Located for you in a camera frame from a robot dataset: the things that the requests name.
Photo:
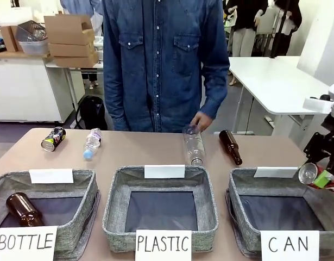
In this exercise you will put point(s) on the white office table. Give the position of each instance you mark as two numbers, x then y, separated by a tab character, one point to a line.
270	81

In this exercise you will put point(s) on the bystander in light blue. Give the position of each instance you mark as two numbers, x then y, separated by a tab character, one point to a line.
96	16

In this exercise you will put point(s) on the small blue-capped plastic bottle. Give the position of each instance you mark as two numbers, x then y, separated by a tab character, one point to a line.
92	143

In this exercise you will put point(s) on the clear plastic storage bin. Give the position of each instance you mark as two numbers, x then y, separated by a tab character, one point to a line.
33	40

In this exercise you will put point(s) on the person's right denim forearm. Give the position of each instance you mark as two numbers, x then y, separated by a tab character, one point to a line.
115	103

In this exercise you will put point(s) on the white BOTTLE paper sign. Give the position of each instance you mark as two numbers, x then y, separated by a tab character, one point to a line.
25	242

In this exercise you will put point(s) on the open cardboard box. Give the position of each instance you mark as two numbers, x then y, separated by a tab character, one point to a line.
70	28

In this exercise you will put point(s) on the blank white card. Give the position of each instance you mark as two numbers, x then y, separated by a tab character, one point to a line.
275	172
164	171
51	176

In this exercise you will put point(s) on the small upright cardboard box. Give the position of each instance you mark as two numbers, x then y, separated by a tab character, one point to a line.
7	38

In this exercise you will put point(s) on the black drink can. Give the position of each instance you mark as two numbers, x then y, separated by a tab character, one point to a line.
55	138

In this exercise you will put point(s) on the person's left hand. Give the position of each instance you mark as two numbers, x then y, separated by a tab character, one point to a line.
204	122

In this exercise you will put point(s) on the black backpack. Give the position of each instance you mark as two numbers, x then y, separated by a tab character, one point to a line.
92	112

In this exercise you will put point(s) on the white PLASTIC paper sign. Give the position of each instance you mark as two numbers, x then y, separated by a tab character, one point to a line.
163	244

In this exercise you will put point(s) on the large clear plastic bottle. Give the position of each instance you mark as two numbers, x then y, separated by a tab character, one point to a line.
194	145

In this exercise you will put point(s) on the grey fabric basket can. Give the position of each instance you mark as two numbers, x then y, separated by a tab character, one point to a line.
237	190

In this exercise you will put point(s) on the white cabinet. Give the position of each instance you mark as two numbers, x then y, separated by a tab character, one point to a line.
22	87

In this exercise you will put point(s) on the white board panel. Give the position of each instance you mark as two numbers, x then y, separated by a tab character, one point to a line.
321	35

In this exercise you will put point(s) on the white CAN paper sign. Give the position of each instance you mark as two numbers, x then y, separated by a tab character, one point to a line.
289	244

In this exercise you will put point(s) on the red drink can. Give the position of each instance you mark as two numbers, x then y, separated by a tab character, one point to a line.
307	174

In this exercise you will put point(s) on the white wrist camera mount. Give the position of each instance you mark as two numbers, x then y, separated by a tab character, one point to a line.
317	104

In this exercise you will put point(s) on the bystander in white trousers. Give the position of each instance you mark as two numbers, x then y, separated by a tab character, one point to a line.
244	30

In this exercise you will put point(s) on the flat cardboard box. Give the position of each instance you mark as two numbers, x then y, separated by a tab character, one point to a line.
71	49
75	60

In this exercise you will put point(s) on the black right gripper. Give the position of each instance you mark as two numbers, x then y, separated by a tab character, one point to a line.
322	144

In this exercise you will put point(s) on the grey fabric basket plastic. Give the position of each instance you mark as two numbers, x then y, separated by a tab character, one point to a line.
118	195

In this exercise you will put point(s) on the white box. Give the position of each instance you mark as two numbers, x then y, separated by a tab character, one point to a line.
14	16

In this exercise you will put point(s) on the grey fabric basket bottle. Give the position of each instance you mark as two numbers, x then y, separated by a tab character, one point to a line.
82	195

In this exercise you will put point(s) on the person's left denim forearm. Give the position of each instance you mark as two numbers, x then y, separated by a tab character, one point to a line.
217	89

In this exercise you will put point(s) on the black tripod pole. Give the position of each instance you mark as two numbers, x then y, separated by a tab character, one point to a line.
278	30

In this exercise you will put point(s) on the person's denim shirt torso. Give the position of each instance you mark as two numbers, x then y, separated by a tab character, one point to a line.
164	68

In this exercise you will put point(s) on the bystander in black coat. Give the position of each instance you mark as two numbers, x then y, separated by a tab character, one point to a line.
287	24

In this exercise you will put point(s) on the wide brown glass bottle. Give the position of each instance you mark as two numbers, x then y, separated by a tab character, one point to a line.
24	210

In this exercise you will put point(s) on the slim brown glass bottle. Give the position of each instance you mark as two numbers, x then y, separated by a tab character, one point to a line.
231	145

